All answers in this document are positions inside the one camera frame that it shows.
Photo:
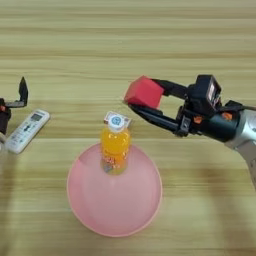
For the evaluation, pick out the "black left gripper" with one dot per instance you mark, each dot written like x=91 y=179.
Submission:
x=4 y=116

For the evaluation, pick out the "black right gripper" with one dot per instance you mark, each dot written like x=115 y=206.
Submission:
x=213 y=128

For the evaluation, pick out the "red foam cube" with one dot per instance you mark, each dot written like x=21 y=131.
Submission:
x=145 y=91

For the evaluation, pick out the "white remote control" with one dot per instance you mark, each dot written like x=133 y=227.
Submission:
x=28 y=130

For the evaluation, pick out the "white red card box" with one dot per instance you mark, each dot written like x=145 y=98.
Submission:
x=108 y=117

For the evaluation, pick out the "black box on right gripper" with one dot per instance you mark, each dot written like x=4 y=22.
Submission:
x=205 y=93

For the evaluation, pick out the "orange juice bottle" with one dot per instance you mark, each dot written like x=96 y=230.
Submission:
x=115 y=150

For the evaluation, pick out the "pink round plate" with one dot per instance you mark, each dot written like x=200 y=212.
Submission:
x=115 y=203

